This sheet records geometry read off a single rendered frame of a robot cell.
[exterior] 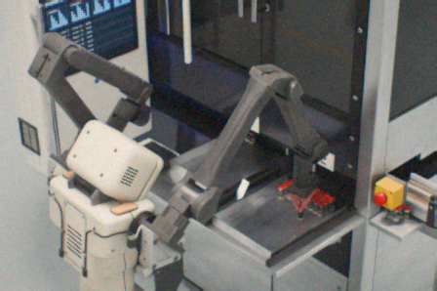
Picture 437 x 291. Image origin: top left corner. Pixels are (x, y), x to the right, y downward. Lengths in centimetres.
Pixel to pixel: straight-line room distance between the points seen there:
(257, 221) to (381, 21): 75
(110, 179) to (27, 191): 243
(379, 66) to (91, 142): 85
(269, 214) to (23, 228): 183
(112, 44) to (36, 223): 147
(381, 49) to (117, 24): 104
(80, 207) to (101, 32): 98
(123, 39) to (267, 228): 90
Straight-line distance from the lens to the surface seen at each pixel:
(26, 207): 453
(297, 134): 254
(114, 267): 241
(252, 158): 312
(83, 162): 232
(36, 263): 416
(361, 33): 259
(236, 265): 349
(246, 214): 284
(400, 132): 279
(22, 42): 301
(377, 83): 260
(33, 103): 310
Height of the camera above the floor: 253
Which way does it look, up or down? 31 degrees down
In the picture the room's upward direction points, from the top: 1 degrees counter-clockwise
